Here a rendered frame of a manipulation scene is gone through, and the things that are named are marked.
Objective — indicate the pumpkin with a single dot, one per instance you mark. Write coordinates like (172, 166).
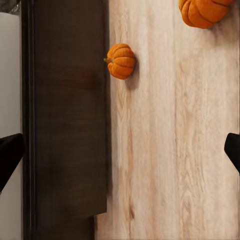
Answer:
(203, 14)
(121, 61)

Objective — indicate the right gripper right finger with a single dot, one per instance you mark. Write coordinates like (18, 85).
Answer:
(232, 149)

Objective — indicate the cabinet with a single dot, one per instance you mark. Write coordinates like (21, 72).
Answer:
(63, 179)

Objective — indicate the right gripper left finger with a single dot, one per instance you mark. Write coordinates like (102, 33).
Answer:
(12, 150)

